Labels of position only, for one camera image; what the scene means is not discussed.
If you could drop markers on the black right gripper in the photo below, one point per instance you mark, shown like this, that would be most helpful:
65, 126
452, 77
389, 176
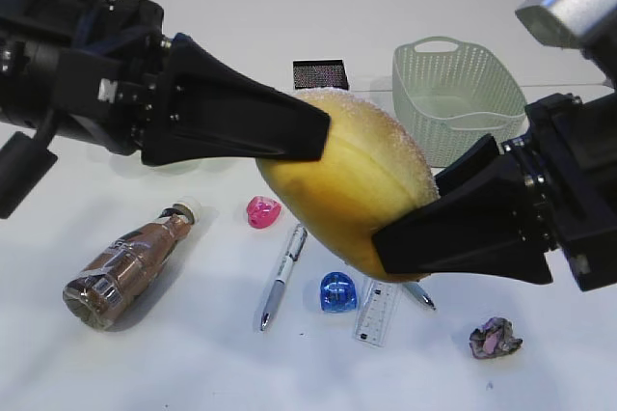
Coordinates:
485, 221

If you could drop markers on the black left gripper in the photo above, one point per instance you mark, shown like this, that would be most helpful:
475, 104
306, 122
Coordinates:
103, 72

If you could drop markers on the pink grey paper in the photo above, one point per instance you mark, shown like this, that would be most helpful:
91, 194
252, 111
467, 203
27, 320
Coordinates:
495, 338

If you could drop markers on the yellow sugared bread bun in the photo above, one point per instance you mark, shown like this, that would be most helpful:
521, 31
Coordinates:
371, 173

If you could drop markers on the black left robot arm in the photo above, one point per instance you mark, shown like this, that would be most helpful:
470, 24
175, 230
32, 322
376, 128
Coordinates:
103, 71

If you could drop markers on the green glass wavy plate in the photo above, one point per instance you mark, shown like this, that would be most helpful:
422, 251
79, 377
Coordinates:
209, 166

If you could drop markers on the light blue pen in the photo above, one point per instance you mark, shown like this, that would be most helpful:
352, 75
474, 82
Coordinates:
419, 294

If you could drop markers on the pink pencil sharpener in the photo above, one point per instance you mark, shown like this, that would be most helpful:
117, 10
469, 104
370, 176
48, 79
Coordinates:
262, 212

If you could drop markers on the black mesh pen holder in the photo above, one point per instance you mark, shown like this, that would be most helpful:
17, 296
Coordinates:
309, 74

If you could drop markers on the green plastic woven basket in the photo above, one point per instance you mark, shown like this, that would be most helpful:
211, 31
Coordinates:
449, 93

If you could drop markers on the white grey-grip pen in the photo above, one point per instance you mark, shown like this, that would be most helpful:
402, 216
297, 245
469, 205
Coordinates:
290, 255

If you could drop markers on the blue pencil sharpener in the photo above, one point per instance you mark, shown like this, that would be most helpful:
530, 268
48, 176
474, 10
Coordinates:
338, 293

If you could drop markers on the clear plastic ruler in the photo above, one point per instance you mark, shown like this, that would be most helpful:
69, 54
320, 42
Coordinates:
376, 312

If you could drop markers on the brown coffee bottle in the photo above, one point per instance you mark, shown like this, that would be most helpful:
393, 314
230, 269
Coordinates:
103, 291

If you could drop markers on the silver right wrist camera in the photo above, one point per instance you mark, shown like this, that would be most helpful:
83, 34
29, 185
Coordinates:
572, 24

